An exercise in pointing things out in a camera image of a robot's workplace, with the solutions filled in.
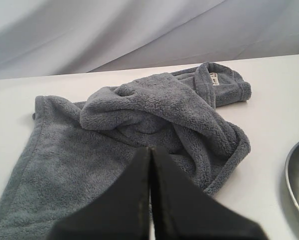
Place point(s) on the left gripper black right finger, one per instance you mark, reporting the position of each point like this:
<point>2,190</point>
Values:
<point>181,211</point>

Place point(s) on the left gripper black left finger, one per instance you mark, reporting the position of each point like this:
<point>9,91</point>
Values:
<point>120,213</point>

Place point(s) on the white backdrop cloth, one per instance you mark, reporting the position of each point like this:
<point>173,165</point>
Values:
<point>58,37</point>

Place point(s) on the grey-blue fleece towel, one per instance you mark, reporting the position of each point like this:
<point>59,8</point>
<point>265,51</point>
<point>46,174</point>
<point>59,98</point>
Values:
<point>78,149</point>

